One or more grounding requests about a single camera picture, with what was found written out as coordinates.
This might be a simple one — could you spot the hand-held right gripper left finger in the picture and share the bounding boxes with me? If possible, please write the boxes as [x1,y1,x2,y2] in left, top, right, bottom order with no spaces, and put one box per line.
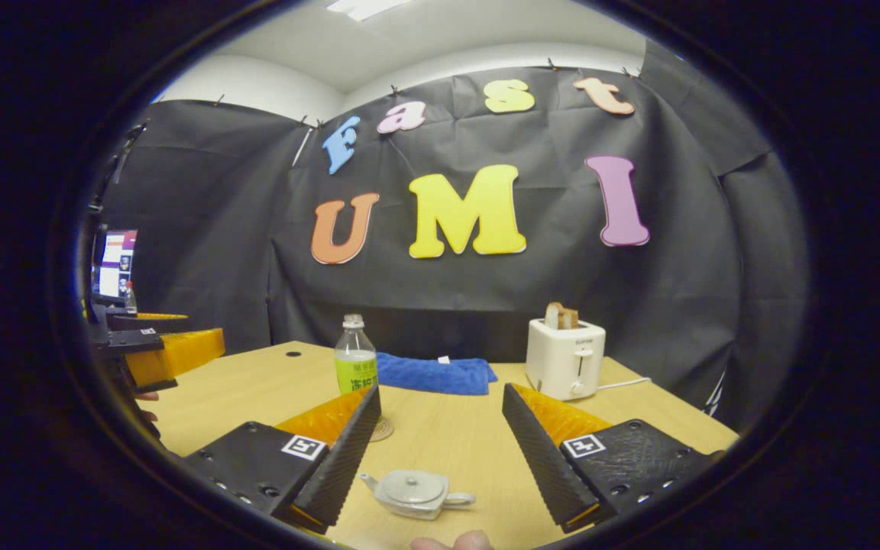
[180,382,383,535]

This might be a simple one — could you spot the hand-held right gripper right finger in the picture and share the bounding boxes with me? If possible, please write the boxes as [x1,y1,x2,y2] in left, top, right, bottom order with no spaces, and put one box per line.
[501,382,724,534]

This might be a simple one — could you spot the white spouted teacup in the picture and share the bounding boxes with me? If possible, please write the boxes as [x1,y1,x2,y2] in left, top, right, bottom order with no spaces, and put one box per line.
[358,469,477,522]

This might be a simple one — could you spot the green label water bottle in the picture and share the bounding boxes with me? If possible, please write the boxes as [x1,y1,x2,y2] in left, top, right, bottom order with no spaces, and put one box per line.
[335,313,378,396]

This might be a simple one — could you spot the computer monitor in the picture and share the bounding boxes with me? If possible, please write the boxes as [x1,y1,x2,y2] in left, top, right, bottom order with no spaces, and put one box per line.
[96,229,139,300]

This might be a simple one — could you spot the white toaster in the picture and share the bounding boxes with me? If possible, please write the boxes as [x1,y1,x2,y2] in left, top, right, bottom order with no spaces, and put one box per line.
[526,317,607,401]

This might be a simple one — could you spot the blue towel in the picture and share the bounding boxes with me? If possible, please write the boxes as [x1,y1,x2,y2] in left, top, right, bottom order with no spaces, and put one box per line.
[375,352,499,396]

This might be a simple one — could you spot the bread slice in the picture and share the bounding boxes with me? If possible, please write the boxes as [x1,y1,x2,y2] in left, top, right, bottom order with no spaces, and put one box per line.
[545,302,580,331]

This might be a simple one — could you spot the black backdrop cloth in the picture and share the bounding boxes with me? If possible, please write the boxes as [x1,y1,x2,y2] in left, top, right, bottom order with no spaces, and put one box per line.
[100,42,807,436]

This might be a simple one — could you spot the ceiling light panel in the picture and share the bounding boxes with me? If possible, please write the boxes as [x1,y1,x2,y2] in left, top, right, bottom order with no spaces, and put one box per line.
[325,0,410,22]

